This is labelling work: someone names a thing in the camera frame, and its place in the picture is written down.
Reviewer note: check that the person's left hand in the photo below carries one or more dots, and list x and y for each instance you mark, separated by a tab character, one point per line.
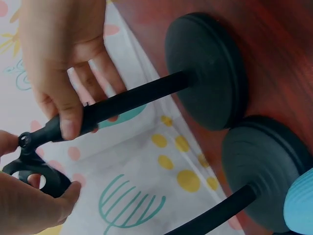
29	210

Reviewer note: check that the person's right hand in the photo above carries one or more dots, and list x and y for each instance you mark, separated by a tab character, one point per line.
56	44

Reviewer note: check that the black stand with round base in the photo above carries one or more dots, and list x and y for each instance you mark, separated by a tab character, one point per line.
259	171
205	71

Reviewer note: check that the blue ribbed object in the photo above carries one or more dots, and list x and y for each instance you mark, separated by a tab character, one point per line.
300	203

